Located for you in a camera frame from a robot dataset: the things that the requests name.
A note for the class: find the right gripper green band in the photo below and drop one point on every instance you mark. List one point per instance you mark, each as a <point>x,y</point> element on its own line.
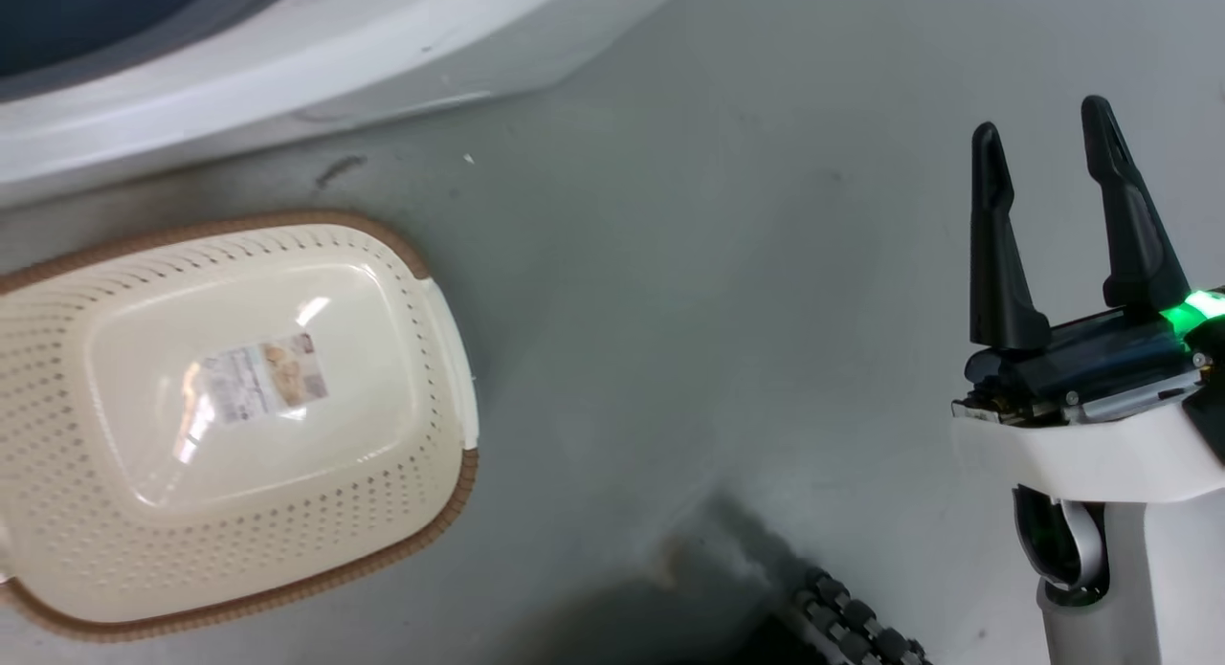
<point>1101,359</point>

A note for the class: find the cream perforated laundry basket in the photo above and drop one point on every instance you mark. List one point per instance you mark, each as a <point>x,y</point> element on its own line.
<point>105,474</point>

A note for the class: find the paper label sticker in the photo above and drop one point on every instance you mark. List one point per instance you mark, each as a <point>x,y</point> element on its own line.
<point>263,378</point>

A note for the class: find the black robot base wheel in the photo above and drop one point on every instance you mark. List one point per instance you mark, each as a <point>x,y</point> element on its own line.
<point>847,627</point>

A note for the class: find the white washing machine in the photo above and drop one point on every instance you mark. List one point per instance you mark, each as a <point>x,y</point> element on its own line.
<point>239,62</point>

